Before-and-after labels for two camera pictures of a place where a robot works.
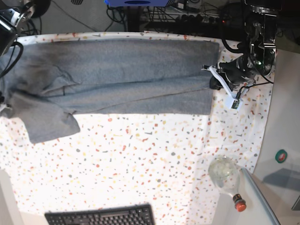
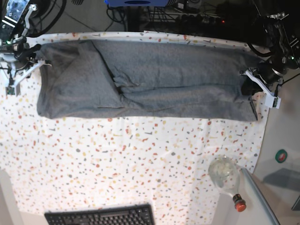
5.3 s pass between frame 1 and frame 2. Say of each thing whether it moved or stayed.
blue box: stayed
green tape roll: stayed
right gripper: moved
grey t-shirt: moved
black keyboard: stayed
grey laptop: stayed
